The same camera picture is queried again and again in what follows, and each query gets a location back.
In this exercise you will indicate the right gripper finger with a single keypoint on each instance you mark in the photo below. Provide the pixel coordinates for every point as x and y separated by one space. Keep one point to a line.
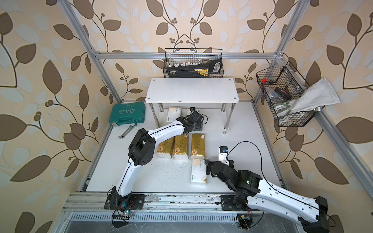
230 163
208 167

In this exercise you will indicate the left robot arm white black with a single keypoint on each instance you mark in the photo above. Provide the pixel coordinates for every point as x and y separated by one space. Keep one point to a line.
142 148

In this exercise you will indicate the white tissue pack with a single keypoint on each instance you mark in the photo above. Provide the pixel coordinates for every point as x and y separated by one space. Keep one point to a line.
173 114
198 171
188 111

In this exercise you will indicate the silver combination wrench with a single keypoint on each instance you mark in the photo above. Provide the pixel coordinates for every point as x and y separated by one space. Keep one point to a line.
126 132

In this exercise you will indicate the black wire basket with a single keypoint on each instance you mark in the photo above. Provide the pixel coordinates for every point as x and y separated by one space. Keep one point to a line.
173 55
285 88

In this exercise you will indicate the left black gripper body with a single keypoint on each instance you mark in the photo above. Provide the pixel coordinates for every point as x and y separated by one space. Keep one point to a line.
200 129

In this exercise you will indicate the gold tissue pack left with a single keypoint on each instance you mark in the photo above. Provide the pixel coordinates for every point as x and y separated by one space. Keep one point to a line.
165 149

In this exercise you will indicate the gold tissue pack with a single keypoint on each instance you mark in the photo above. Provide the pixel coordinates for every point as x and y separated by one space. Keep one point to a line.
181 147
198 146
165 149

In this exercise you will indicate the gold tissue pack right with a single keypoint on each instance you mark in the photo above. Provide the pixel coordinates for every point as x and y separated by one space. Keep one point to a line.
198 146

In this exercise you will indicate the white cloth rag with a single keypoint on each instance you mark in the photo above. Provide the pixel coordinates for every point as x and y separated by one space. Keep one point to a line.
320 94

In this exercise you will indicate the right black wire basket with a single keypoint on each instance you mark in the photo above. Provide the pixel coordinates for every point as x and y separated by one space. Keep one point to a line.
285 88

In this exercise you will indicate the aluminium front rail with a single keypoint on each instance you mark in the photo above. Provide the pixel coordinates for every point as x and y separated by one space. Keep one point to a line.
153 202

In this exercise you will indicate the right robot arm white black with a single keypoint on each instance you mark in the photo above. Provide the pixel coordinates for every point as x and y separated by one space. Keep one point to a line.
253 192

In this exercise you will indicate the green tool case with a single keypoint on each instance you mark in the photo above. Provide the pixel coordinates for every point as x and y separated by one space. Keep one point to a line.
129 113

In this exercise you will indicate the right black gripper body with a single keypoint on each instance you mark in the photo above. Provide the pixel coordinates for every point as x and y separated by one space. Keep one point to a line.
230 185

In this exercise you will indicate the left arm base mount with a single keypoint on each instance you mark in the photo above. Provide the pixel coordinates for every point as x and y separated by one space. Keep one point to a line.
129 202

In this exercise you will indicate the white two-tier shelf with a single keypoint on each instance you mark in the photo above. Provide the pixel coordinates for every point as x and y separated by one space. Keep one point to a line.
194 91

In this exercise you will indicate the black yellow box in basket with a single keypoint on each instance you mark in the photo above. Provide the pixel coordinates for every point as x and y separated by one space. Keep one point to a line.
201 69

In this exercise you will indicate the back black wire basket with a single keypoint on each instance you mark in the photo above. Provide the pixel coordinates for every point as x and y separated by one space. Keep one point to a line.
173 55

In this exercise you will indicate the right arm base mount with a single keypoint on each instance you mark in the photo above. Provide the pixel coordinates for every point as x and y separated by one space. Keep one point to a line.
237 202

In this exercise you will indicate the gold tissue pack middle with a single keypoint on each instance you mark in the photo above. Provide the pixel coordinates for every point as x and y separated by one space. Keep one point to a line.
181 147

